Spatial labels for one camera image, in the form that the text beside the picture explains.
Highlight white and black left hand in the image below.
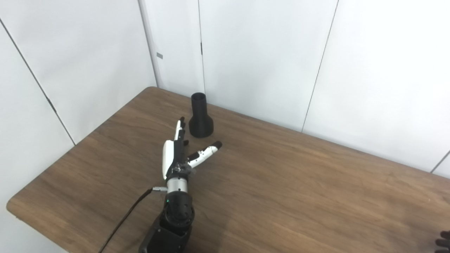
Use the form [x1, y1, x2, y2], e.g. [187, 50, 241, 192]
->
[162, 117, 223, 180]

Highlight white and black right hand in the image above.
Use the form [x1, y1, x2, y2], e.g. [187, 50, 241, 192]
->
[435, 231, 450, 253]

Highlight black flared nozzle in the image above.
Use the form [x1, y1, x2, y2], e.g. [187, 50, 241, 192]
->
[189, 92, 214, 138]

